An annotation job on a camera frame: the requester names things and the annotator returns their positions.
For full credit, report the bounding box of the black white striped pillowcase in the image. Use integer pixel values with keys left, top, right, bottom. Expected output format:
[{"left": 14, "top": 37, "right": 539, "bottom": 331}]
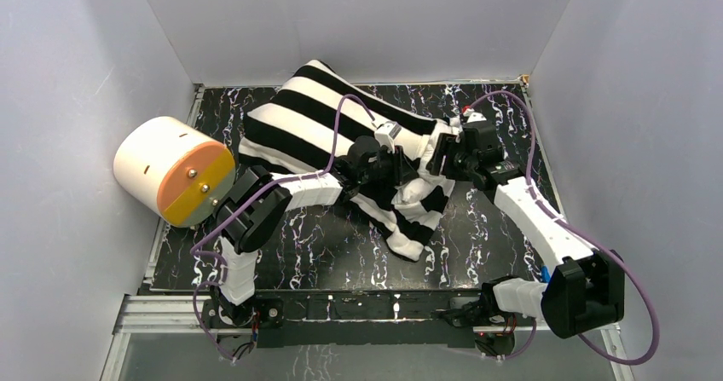
[{"left": 238, "top": 60, "right": 454, "bottom": 261}]

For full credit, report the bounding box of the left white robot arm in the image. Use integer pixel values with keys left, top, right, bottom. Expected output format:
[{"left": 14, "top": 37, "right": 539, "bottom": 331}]
[{"left": 216, "top": 136, "right": 419, "bottom": 326}]

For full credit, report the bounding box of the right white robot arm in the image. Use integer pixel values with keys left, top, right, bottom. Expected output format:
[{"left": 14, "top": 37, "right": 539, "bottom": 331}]
[{"left": 427, "top": 120, "right": 625, "bottom": 338}]

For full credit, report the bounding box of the white orange cylinder roll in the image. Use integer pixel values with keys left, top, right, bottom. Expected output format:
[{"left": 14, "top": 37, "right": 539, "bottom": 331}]
[{"left": 113, "top": 116, "right": 236, "bottom": 228}]

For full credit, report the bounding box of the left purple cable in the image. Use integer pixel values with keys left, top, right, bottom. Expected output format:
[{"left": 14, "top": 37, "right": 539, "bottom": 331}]
[{"left": 189, "top": 94, "right": 379, "bottom": 335}]

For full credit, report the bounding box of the purple cable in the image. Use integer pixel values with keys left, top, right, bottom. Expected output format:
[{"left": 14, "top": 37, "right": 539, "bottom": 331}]
[
  {"left": 460, "top": 90, "right": 661, "bottom": 367},
  {"left": 189, "top": 94, "right": 379, "bottom": 335}
]

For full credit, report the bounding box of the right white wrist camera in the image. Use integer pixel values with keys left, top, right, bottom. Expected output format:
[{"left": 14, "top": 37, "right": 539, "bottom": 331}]
[{"left": 460, "top": 106, "right": 487, "bottom": 127}]

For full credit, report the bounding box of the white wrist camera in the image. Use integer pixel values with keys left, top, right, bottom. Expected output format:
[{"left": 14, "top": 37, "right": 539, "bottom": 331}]
[
  {"left": 460, "top": 106, "right": 487, "bottom": 127},
  {"left": 374, "top": 122, "right": 402, "bottom": 152}
]

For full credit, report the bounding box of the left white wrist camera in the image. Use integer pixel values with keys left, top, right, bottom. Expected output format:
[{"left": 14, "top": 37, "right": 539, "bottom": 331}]
[{"left": 374, "top": 122, "right": 402, "bottom": 152}]

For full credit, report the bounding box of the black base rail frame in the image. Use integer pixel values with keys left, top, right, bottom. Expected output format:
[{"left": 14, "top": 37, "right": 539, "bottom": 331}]
[{"left": 203, "top": 286, "right": 532, "bottom": 357}]

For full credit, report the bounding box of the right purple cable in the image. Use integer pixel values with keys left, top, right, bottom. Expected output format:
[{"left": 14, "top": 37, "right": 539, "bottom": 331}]
[{"left": 460, "top": 90, "right": 661, "bottom": 367}]

